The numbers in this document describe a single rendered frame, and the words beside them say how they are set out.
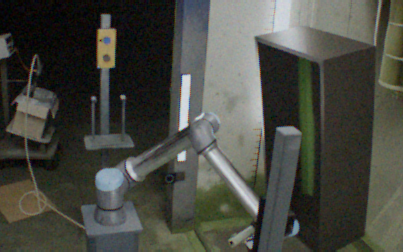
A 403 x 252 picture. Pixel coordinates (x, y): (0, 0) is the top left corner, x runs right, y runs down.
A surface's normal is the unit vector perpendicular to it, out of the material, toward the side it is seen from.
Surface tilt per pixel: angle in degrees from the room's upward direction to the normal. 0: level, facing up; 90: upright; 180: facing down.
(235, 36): 90
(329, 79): 90
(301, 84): 90
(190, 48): 90
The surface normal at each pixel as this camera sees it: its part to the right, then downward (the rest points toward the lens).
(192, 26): 0.33, 0.35
